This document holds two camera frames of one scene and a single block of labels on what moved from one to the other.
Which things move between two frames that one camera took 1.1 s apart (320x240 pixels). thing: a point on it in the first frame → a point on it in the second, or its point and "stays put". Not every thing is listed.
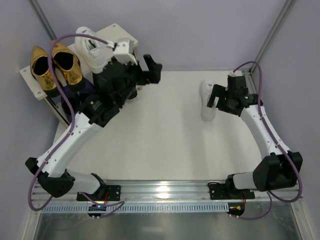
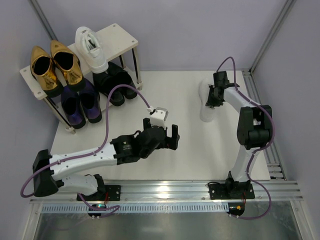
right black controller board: (236, 208) stays put
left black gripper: (141, 72) → (169, 139)
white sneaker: (207, 114) stays put
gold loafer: (68, 66) stays put
